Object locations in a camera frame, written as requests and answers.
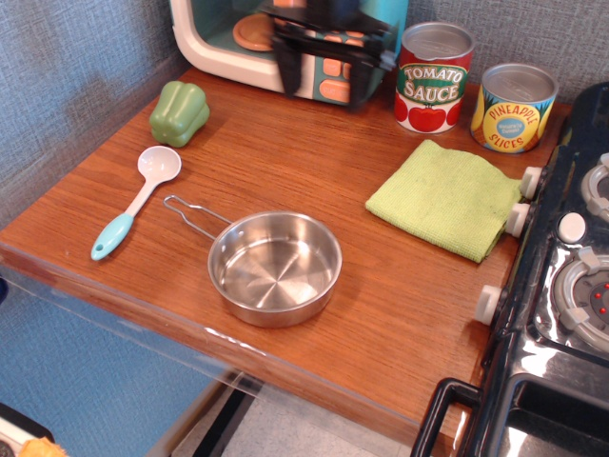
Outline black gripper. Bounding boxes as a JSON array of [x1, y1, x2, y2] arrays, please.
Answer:
[[261, 1, 396, 112]]

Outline green toy bell pepper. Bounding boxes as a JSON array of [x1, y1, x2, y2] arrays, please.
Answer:
[[149, 81, 210, 148]]

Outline folded green cloth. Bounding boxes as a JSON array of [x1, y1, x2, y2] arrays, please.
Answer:
[[365, 140, 522, 264]]

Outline orange microwave turntable plate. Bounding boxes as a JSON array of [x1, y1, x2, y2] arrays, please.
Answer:
[[232, 12, 273, 52]]

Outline toy microwave teal and white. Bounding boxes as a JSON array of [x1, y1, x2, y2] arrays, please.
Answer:
[[170, 1, 408, 106]]

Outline tomato sauce can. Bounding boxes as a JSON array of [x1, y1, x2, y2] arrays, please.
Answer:
[[394, 22, 475, 134]]

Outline pineapple slices can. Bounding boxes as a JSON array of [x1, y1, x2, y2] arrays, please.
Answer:
[[470, 63, 559, 154]]

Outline small steel pan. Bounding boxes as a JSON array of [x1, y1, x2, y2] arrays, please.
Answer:
[[164, 195, 343, 328]]

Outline black toy stove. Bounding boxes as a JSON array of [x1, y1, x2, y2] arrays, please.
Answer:
[[412, 83, 608, 456]]

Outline orange object at corner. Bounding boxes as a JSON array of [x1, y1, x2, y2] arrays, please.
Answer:
[[1, 438, 68, 457]]

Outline white spoon teal handle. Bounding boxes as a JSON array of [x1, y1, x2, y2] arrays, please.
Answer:
[[90, 146, 182, 261]]

